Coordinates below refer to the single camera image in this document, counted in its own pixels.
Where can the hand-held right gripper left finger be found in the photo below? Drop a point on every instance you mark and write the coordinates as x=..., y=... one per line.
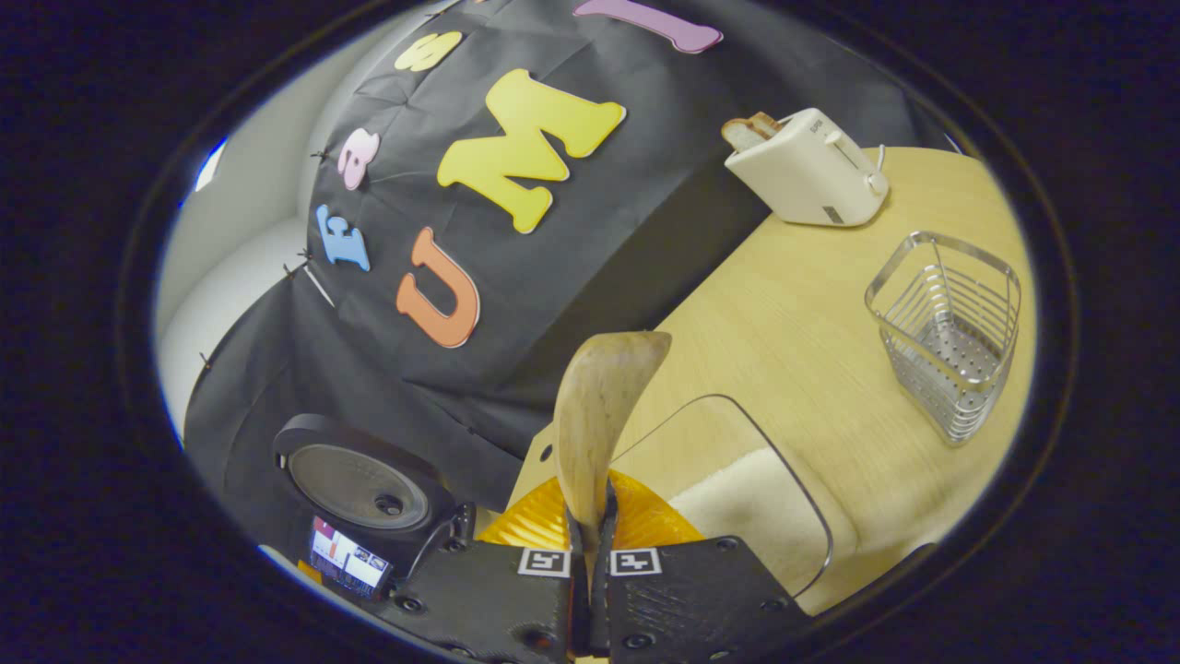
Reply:
x=498, y=599

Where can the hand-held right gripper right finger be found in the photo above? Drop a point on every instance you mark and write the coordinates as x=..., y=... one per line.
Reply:
x=682, y=599

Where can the white rice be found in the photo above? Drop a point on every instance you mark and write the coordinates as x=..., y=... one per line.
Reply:
x=756, y=516

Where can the black and silver rice cooker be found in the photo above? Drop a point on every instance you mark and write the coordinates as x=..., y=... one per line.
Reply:
x=359, y=484

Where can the wooden spoon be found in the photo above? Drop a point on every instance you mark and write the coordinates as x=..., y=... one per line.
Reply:
x=599, y=406

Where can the computer monitor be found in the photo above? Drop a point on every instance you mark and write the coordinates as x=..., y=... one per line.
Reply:
x=348, y=558

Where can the black backdrop cloth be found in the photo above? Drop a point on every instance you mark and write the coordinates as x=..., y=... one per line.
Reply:
x=572, y=277

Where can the white toaster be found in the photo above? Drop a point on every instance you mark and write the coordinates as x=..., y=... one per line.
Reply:
x=811, y=175

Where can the toasted bread slice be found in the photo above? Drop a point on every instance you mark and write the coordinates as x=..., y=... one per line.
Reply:
x=747, y=131

